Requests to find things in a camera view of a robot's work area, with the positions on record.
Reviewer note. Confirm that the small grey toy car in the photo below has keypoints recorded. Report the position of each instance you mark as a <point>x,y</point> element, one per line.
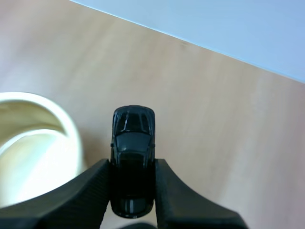
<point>132,143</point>

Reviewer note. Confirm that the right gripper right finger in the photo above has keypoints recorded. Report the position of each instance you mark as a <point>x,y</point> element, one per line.
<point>188,205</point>

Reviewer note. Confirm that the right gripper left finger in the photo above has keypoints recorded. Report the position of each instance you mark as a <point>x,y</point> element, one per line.
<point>78,200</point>

